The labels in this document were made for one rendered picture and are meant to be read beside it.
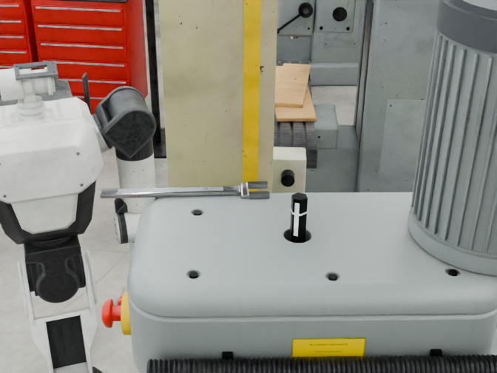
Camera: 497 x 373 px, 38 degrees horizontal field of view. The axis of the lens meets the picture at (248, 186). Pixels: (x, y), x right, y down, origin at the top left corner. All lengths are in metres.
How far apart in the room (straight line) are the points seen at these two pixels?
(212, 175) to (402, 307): 2.04
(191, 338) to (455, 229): 0.35
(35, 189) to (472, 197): 1.03
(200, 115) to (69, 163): 1.21
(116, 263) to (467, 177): 3.47
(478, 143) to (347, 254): 0.22
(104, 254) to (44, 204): 2.64
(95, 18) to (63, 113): 3.94
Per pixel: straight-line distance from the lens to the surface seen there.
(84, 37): 5.65
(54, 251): 1.76
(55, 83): 1.61
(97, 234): 4.48
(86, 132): 1.61
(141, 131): 1.66
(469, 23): 0.82
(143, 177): 1.73
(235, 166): 2.85
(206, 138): 2.79
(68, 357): 1.93
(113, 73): 5.68
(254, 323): 0.88
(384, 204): 1.04
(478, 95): 0.84
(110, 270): 4.16
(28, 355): 3.70
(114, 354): 3.62
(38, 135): 1.60
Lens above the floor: 2.41
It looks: 29 degrees down
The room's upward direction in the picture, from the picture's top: 1 degrees clockwise
